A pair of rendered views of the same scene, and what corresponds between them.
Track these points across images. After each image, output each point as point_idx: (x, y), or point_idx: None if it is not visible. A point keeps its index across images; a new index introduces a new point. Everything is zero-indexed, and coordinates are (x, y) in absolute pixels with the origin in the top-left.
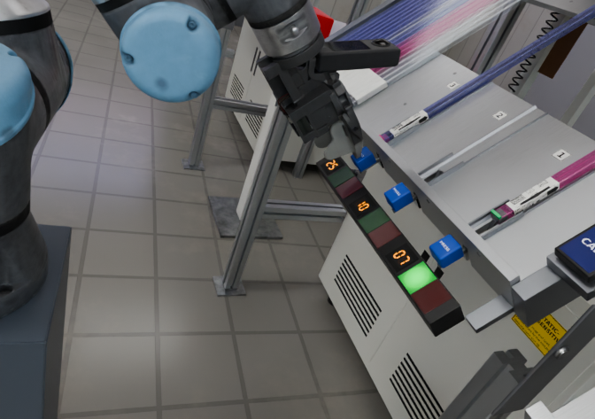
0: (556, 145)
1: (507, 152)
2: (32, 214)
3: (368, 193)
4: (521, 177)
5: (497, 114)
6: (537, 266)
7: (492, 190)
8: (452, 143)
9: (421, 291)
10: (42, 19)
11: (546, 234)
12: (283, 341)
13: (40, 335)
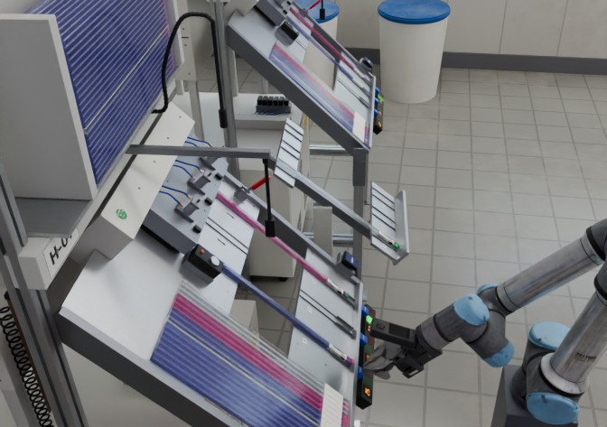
0: (311, 283)
1: (322, 301)
2: (521, 378)
3: (364, 359)
4: (328, 292)
5: (310, 310)
6: (348, 282)
7: (337, 301)
8: (330, 326)
9: (372, 317)
10: (540, 361)
11: (339, 281)
12: None
13: (506, 366)
